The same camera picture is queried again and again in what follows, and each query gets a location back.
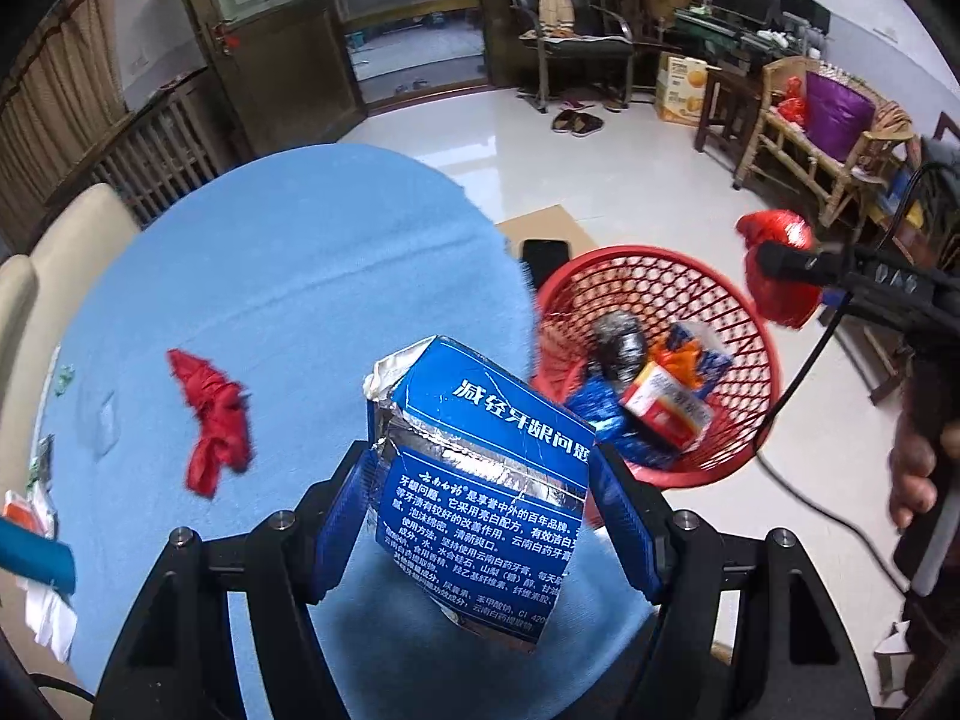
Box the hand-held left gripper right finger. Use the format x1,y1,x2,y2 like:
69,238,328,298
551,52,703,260
589,444,875,720

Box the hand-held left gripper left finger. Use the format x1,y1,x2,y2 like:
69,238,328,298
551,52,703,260
90,442,376,720

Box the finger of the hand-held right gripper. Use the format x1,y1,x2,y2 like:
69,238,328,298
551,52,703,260
756,240,848,290

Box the red plastic bag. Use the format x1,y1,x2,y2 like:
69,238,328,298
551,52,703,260
735,208,822,329

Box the white orange carton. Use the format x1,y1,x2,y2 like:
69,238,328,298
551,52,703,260
619,361,712,452

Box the red plastic basket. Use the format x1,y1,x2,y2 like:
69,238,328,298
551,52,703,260
534,244,781,533

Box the orange foil wrapper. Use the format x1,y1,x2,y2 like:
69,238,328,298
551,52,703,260
646,322,710,391

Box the blue toothpaste box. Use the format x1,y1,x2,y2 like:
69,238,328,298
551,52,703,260
362,336,597,650

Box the person's right hand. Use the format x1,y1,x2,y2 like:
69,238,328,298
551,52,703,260
889,420,960,533

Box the bamboo armchair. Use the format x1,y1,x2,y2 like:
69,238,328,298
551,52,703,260
733,56,920,230

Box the blue crumpled wrapper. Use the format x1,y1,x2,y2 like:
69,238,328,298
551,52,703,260
566,379,680,466

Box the red cloth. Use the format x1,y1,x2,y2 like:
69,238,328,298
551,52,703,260
166,349,254,497

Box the red bag on armchair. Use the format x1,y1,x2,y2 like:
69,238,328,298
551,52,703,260
776,75,811,125

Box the dark wooden side table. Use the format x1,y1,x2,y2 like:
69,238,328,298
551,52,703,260
694,64,766,155

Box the dark crumpled foil bag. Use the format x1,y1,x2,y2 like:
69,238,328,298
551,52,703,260
587,313,647,383

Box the yellow printed carton box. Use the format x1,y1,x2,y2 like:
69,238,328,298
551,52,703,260
656,52,710,126

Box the cluttered desk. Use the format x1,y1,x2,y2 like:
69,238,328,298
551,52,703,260
675,7,826,76

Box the black phone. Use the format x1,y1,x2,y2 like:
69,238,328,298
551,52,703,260
520,238,571,292

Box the brown cardboard sheet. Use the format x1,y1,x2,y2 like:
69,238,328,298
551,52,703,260
496,202,593,260

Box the blue tablecloth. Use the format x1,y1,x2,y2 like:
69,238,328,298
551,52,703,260
56,142,653,720

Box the white paper box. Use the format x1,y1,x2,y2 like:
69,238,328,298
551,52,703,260
874,622,912,710

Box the white tissue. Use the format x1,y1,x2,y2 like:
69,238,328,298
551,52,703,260
26,585,80,665

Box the black metal chair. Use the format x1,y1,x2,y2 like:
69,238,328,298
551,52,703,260
506,0,638,113

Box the orange white packet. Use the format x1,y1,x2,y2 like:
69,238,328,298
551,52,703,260
0,489,57,537

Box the cream leather chair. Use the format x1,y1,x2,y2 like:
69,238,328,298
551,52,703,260
0,255,38,481
30,184,143,308

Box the wooden slatted railing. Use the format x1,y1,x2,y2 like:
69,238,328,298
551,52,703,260
45,67,241,230

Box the wooden door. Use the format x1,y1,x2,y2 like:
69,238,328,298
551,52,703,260
169,0,368,143

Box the beige curtain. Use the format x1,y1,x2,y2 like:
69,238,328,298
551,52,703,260
0,0,125,188

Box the black cable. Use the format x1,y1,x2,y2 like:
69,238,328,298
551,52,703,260
754,307,912,597

